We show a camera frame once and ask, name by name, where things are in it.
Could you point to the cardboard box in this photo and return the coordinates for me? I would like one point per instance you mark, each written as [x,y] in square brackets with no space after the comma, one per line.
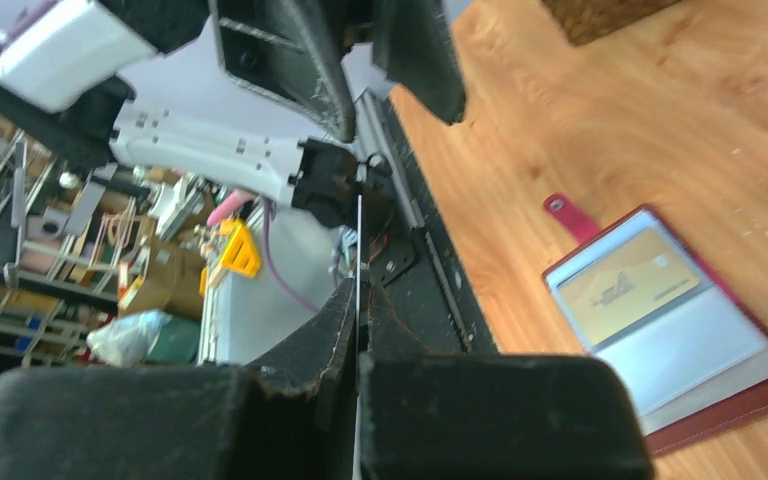
[168,279]

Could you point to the brown woven divided basket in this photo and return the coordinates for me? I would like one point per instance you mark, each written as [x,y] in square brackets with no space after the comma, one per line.
[584,21]

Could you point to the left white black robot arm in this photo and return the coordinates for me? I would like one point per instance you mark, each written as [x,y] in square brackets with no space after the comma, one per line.
[109,123]

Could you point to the metal storage shelf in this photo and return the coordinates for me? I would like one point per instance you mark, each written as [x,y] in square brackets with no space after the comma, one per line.
[61,241]

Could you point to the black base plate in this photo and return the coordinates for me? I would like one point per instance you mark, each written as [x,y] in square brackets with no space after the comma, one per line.
[422,297]

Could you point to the red leather card holder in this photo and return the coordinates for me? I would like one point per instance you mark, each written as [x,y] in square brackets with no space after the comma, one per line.
[696,367]

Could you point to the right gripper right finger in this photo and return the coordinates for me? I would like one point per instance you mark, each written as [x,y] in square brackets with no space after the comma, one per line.
[432,415]

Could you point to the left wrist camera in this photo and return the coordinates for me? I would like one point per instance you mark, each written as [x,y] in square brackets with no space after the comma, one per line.
[61,49]

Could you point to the gold card in holder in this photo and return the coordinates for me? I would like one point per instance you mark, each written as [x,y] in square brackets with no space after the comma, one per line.
[627,284]

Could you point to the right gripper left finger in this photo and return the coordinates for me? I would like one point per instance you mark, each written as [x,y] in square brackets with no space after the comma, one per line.
[288,415]

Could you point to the clear plastic bag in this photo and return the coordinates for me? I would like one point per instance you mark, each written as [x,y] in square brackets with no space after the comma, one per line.
[127,341]

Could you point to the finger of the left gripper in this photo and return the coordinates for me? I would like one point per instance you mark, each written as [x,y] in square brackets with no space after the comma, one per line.
[412,44]
[289,52]

